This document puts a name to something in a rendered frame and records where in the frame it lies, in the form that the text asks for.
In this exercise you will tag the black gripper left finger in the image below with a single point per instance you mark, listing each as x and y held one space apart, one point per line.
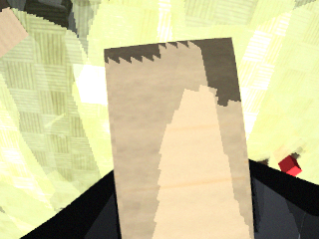
94 215

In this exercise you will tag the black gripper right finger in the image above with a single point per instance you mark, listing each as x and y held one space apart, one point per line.
284 206

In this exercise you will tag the small red block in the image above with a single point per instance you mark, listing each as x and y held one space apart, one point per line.
290 165

